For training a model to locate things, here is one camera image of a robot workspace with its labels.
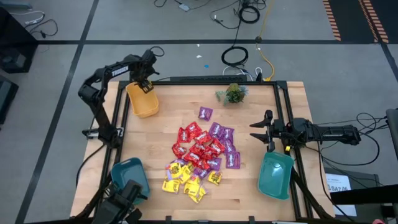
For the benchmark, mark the red Skittles candy packet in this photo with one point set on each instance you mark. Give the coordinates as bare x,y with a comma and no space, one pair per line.
192,157
183,135
197,149
217,146
178,150
203,164
193,128
210,153
203,137

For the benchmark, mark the black power strip bar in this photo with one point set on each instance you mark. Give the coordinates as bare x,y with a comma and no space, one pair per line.
214,78

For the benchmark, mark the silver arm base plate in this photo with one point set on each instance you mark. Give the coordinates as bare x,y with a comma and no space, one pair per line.
89,134

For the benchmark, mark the dark equipment case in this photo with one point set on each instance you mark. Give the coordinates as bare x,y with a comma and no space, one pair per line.
6,96

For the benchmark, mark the hazard-striped floor mat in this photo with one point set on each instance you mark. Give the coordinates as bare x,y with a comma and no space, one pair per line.
348,18

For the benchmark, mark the purple Skittles candy packet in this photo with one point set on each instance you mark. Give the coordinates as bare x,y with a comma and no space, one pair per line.
216,129
178,161
229,146
228,134
214,163
233,160
201,172
205,113

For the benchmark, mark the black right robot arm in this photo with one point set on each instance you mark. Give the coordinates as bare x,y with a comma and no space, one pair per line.
335,133

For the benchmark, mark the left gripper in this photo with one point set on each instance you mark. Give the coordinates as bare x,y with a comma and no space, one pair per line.
145,73

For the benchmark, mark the black metal beam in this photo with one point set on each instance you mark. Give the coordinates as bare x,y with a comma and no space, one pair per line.
373,194

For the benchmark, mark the black cabinet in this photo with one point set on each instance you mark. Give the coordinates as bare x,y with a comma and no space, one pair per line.
15,53

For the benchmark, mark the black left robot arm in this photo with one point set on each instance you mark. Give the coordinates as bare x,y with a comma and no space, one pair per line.
93,93

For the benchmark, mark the green teal plastic basket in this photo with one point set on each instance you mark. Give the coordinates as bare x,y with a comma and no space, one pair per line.
275,177

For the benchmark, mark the small artificial potted plant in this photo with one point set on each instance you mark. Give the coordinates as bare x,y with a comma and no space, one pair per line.
234,95

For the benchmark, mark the white paper label sheet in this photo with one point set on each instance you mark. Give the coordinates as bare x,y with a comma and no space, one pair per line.
337,180

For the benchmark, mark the grey power adapter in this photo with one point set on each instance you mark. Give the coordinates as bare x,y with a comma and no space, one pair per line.
184,7

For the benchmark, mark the black bulky device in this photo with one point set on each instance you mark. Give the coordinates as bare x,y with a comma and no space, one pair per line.
119,203

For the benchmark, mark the orange plastic basket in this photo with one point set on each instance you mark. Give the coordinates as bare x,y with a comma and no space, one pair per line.
143,105

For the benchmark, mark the yellow Sour Patch candy packet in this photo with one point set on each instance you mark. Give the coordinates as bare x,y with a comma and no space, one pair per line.
215,177
195,180
174,171
190,188
171,186
199,196
186,173

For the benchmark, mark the dark teal plastic basket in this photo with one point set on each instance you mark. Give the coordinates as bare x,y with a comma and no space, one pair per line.
130,171

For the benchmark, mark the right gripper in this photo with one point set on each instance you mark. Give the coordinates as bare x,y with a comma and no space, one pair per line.
280,130

